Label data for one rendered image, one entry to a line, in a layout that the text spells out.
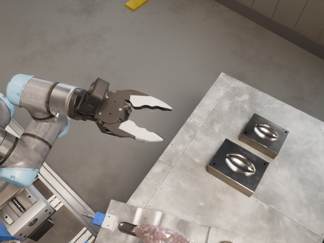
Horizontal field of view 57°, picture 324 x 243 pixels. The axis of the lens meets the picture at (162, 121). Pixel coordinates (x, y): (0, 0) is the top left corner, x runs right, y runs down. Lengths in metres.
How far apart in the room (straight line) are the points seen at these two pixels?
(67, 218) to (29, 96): 1.28
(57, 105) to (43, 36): 2.43
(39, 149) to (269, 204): 0.91
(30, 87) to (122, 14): 2.48
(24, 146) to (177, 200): 0.69
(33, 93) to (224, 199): 0.85
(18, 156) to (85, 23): 2.46
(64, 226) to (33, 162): 1.18
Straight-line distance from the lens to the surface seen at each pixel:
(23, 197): 1.15
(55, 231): 1.90
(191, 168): 1.28
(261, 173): 1.25
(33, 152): 0.74
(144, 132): 0.60
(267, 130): 1.38
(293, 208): 1.33
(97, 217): 1.17
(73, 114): 0.66
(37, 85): 0.70
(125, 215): 1.17
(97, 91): 0.56
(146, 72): 2.58
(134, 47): 2.79
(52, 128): 0.77
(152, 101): 0.63
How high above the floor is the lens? 1.99
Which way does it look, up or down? 60 degrees down
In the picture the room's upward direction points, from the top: straight up
